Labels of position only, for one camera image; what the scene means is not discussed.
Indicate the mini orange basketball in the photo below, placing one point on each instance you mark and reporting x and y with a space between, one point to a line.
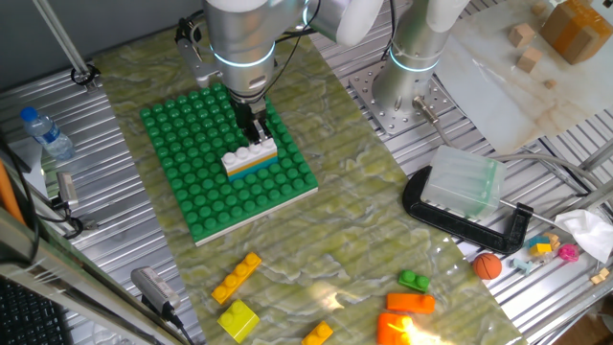
487 266

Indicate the yellow-orange two-stud block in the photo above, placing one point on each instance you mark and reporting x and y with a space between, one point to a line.
317 334

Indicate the lime yellow square block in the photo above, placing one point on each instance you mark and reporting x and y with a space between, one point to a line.
238 321

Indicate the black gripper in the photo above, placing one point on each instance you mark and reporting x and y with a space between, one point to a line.
248 111

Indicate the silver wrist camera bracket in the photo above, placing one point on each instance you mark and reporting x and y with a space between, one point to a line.
198 69

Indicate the pink small toy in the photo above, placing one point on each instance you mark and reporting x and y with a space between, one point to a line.
569 252

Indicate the yellow small toy block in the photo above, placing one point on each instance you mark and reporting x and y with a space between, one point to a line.
540 249

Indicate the metal stand pole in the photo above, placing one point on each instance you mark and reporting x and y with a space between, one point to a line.
60 40

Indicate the clear water bottle blue cap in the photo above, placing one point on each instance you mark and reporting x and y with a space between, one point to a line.
48 136

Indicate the orange chunky block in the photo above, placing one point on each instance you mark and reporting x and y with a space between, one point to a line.
392 330

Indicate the orange tube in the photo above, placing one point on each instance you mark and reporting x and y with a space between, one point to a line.
8 191

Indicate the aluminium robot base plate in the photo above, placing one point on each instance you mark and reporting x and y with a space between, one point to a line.
383 115

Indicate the small wooden piece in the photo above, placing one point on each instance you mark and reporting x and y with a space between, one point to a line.
599 276
538 7
550 84

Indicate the orange long flat block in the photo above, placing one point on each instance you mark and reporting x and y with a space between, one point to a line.
407 303

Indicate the tan small toy block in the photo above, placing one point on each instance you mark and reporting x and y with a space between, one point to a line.
553 239

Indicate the teal small toy block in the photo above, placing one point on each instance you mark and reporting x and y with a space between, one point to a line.
536 239

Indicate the translucent plastic box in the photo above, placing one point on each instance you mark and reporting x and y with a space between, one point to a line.
462 184

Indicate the green two-stud block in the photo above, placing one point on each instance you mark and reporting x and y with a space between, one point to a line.
414 282

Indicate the green marble pattern mat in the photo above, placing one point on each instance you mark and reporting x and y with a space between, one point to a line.
359 230

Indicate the green studded baseplate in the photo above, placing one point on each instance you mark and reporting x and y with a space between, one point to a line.
201 191

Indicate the white crumpled tissue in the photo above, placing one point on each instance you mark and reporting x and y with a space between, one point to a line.
589 232

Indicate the white four-stud block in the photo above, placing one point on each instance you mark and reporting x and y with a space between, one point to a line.
244 158

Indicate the grey metal frame bar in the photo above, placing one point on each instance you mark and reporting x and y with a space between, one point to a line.
72 287

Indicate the cardboard box with tape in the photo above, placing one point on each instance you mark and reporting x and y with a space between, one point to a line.
572 31

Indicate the light blue small toy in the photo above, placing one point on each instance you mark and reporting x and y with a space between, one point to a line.
521 266

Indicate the white marble board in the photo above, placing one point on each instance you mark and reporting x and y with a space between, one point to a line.
503 105

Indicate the black keyboard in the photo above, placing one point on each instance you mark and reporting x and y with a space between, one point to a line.
29 316

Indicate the black C-clamp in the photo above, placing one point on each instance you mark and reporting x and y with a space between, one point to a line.
460 227

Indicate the yellow-orange four-stud block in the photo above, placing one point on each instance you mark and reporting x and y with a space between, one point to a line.
237 278
254 167

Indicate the teal four-stud block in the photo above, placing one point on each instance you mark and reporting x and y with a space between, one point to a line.
258 172

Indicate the grey ribbed camera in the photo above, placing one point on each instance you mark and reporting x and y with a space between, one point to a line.
153 287

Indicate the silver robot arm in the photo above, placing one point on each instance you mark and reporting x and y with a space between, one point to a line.
239 43

